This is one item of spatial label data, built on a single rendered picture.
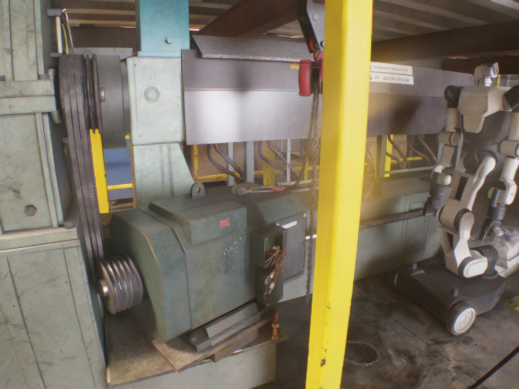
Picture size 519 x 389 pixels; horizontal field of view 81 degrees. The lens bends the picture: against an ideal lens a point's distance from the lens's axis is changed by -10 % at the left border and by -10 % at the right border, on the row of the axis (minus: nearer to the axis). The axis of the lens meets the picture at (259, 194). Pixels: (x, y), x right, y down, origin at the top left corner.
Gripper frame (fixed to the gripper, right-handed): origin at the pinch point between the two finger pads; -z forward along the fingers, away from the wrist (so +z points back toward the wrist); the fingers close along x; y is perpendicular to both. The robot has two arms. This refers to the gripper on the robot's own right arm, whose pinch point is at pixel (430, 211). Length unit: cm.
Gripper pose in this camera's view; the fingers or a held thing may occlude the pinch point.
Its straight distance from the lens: 239.5
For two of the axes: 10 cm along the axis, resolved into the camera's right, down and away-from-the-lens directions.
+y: 3.1, 2.6, -9.1
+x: -9.3, -1.1, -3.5
